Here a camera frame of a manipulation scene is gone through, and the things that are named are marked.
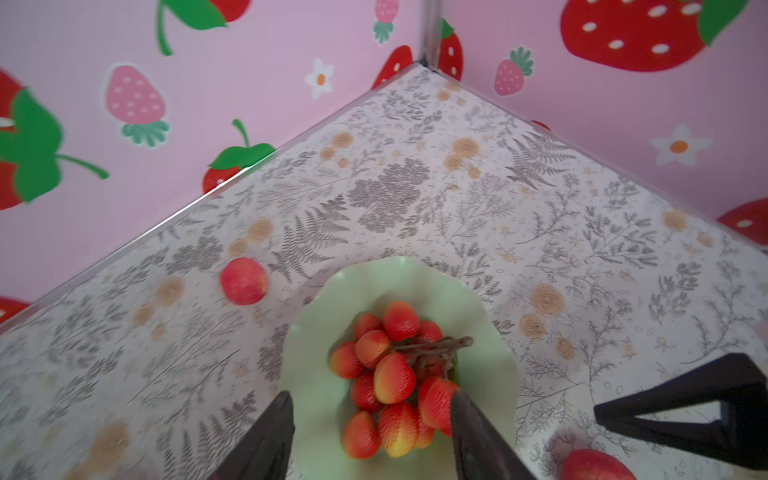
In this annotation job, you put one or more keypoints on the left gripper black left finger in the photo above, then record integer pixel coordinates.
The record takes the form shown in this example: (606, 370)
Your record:
(264, 451)

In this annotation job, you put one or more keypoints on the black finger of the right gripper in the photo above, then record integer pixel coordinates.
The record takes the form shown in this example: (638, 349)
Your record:
(717, 410)

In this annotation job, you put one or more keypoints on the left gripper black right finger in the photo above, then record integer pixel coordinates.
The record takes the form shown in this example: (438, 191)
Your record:
(480, 451)

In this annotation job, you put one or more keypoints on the small red apple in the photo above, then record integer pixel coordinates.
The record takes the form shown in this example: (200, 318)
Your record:
(244, 281)

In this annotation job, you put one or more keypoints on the light green scalloped fruit bowl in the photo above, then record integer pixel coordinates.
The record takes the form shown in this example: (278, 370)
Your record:
(322, 404)

